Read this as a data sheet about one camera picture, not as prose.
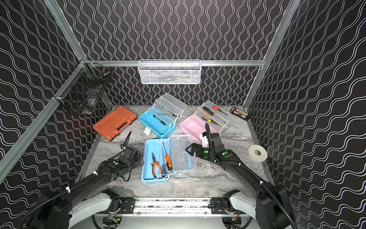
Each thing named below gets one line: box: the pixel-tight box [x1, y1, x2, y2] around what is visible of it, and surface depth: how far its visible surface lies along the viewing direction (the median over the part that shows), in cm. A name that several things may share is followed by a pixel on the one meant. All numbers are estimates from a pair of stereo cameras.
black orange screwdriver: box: [202, 106, 215, 116], surface depth 102 cm
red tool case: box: [92, 105, 138, 141], surface depth 106 cm
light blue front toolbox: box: [141, 134, 198, 184], surface depth 89 cm
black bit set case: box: [229, 106, 250, 121], surface depth 116 cm
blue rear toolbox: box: [138, 92, 191, 138], surface depth 107 cm
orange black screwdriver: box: [162, 141, 173, 171], surface depth 81 cm
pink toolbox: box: [179, 100, 230, 145], surface depth 102 cm
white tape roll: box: [247, 144, 268, 163], surface depth 96 cm
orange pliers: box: [151, 152, 163, 179], surface depth 89 cm
